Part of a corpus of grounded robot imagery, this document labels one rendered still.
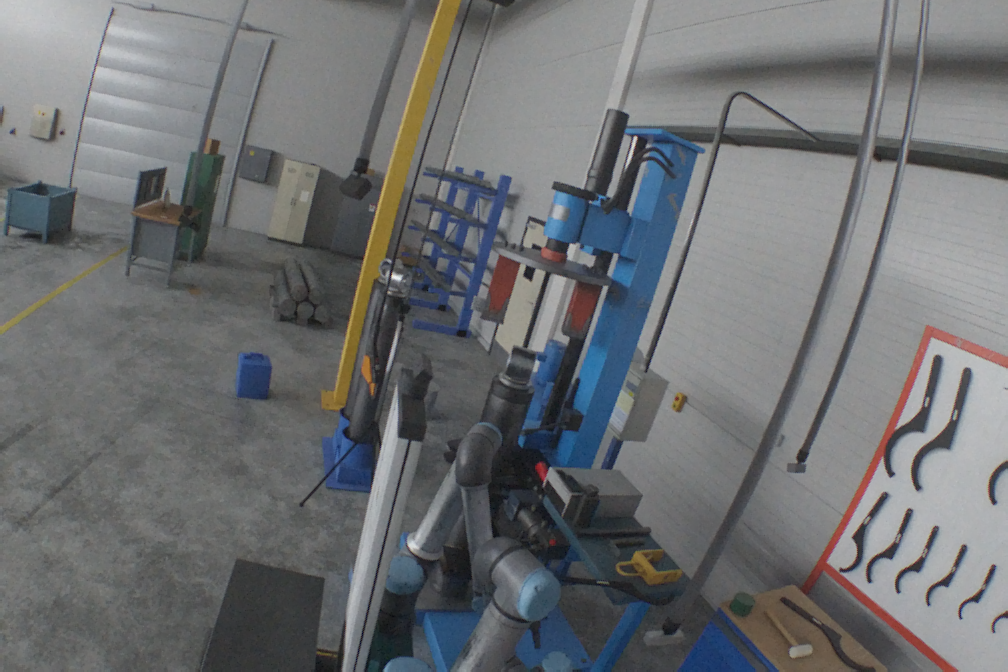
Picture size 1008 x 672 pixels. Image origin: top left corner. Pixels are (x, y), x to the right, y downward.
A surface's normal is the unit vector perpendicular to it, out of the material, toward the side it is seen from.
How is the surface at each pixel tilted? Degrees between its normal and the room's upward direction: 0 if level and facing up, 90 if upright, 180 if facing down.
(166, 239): 90
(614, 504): 90
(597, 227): 90
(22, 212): 90
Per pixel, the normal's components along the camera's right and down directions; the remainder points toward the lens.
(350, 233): 0.32, 0.26
